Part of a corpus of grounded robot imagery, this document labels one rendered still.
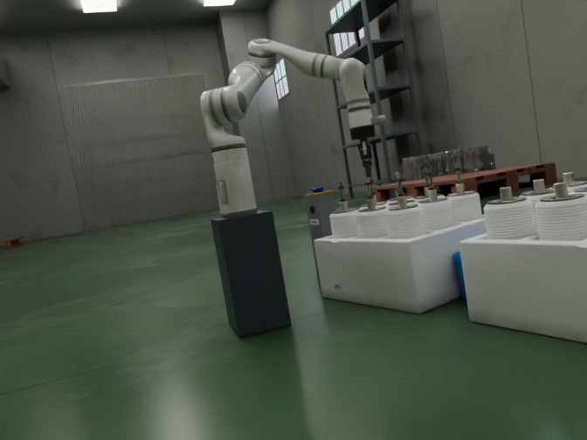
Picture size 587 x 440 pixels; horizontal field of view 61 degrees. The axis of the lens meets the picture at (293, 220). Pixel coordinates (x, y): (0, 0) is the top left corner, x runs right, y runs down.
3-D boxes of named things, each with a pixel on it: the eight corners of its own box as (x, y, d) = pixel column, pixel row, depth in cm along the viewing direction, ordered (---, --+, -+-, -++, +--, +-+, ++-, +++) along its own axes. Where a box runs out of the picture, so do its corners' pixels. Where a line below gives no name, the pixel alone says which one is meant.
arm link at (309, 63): (331, 46, 156) (329, 73, 161) (256, 35, 165) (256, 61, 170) (320, 53, 149) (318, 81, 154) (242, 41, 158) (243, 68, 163)
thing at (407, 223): (437, 277, 126) (426, 206, 124) (399, 283, 126) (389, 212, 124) (426, 270, 135) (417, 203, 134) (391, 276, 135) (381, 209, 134)
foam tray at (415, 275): (419, 314, 120) (409, 241, 119) (321, 297, 153) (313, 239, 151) (513, 275, 142) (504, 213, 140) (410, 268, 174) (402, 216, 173)
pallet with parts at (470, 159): (562, 182, 398) (556, 133, 395) (458, 203, 370) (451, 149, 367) (452, 189, 536) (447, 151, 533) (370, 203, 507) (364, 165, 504)
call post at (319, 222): (331, 288, 162) (315, 194, 160) (318, 286, 168) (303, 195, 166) (348, 283, 166) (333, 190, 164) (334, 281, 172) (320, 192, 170)
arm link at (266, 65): (252, 69, 170) (231, 94, 150) (252, 40, 165) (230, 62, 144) (278, 72, 169) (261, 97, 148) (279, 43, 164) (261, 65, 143)
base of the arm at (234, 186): (225, 218, 126) (214, 150, 124) (220, 217, 134) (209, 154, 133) (261, 212, 128) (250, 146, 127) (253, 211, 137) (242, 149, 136)
